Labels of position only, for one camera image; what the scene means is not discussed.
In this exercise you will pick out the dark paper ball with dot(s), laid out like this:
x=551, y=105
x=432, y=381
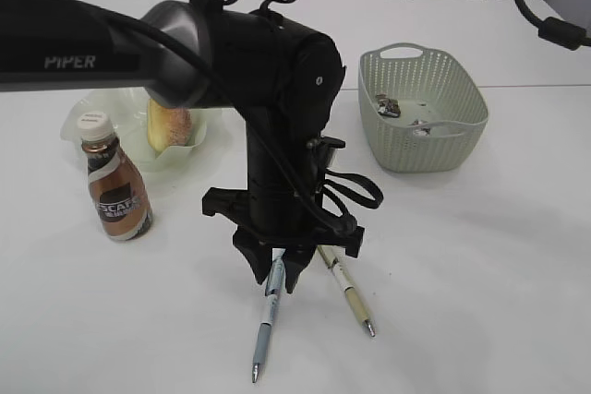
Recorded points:
x=388, y=107

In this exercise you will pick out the cream grip ballpoint pen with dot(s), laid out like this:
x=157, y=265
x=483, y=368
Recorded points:
x=336, y=267

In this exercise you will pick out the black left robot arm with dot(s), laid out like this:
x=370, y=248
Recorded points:
x=282, y=77

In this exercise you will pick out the brown Nescafe coffee bottle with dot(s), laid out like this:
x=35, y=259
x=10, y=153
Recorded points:
x=116, y=187

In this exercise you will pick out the pale green plastic basket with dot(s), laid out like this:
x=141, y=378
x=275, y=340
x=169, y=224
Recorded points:
x=430, y=85

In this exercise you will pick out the blue grip ballpoint pen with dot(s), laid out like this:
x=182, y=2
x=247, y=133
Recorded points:
x=272, y=293

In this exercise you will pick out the sugared bread roll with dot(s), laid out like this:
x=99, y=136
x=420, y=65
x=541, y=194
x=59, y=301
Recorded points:
x=167, y=127

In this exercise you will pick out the white paper ball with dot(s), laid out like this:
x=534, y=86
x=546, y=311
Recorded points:
x=421, y=128

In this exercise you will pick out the pale green wavy glass plate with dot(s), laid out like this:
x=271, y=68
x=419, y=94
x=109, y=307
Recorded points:
x=128, y=109

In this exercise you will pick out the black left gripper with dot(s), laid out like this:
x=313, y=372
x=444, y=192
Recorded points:
x=290, y=197

